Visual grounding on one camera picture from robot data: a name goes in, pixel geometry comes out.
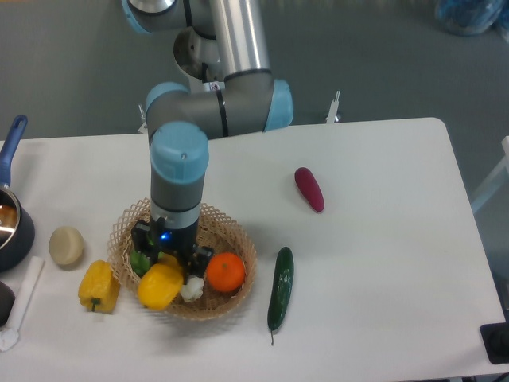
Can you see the woven wicker basket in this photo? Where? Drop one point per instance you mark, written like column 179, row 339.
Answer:
column 215, row 230

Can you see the white bok choy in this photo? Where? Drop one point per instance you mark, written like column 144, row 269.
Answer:
column 193, row 289

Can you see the white daikon radish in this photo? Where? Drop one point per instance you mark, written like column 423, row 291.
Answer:
column 10, row 335

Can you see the beige round potato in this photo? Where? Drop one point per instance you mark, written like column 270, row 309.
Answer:
column 66, row 245

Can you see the green lettuce leaf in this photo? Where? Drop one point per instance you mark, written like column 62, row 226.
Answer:
column 143, row 256

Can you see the dark eggplant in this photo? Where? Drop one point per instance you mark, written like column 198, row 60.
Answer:
column 7, row 299

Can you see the black device at edge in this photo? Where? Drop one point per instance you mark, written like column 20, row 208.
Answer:
column 495, row 339

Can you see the white frame at right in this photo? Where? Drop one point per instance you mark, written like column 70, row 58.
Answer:
column 497, row 177

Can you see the dark blue saucepan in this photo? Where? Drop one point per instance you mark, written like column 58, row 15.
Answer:
column 17, row 228

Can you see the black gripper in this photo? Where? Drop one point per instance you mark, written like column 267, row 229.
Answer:
column 179, row 242

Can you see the orange fruit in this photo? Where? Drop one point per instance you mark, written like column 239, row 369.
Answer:
column 226, row 272

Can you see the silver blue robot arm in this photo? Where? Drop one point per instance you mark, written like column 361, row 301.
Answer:
column 222, row 44

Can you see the yellow bell pepper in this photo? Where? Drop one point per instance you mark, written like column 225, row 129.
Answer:
column 99, row 289

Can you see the yellow mango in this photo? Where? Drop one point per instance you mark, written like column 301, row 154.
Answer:
column 161, row 283

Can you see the blue plastic bag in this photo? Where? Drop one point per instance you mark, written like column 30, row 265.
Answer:
column 468, row 18

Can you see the green cucumber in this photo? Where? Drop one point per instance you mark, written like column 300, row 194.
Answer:
column 281, row 290

